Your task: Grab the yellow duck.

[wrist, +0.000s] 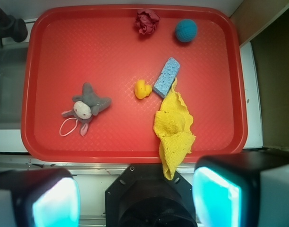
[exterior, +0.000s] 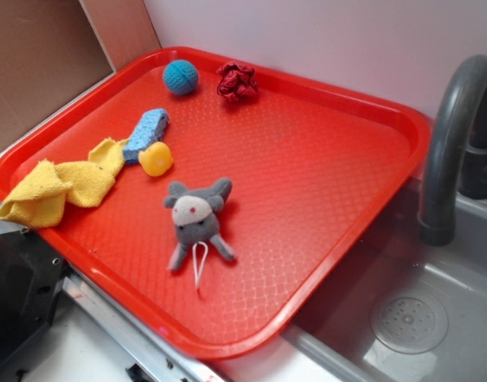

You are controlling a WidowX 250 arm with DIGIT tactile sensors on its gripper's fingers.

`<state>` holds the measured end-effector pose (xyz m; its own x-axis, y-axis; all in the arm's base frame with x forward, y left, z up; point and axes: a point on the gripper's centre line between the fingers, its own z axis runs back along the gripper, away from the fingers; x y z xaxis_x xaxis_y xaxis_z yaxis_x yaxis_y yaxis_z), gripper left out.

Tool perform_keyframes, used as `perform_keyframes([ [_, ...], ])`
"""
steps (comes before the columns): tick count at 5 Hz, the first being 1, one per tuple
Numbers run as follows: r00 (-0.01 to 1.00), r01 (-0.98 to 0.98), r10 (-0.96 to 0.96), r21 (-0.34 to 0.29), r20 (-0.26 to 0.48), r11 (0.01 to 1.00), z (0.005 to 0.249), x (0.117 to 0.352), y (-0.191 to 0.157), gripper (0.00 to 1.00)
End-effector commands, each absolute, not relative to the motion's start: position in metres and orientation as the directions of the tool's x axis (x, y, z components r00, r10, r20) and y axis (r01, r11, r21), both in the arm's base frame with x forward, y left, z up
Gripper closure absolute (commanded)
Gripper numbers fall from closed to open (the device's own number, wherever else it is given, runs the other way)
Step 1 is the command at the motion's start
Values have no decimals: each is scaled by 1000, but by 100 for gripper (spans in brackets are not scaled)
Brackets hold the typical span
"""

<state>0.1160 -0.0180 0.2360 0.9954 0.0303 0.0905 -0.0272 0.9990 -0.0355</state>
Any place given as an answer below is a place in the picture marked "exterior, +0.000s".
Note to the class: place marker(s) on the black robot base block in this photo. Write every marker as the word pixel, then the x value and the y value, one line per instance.
pixel 31 277

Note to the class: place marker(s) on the red plastic tray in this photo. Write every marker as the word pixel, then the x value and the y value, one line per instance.
pixel 312 165

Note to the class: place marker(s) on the grey plush mouse toy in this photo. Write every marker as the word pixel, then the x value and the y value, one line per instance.
pixel 196 225

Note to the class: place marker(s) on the crumpled dark red cloth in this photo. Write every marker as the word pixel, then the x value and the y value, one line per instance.
pixel 237 81

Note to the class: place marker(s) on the light blue sponge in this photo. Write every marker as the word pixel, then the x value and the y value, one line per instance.
pixel 149 130

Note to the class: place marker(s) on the blue knitted ball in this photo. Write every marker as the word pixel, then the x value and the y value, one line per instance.
pixel 180 77

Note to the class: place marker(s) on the grey plastic sink basin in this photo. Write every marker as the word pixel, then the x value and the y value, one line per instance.
pixel 395 309

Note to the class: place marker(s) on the yellow towel cloth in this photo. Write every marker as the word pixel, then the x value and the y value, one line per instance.
pixel 39 199

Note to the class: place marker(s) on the grey toy faucet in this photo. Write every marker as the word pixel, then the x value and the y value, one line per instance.
pixel 457 156

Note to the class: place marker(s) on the brown cardboard panel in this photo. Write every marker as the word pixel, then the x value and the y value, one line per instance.
pixel 51 52

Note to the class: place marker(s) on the silver metal rail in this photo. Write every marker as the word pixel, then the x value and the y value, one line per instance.
pixel 155 356

